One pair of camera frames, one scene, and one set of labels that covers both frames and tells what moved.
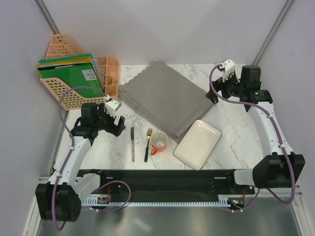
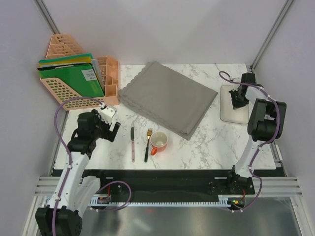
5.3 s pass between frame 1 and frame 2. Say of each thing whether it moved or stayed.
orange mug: stayed
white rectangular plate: moved
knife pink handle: stayed
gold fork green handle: stayed
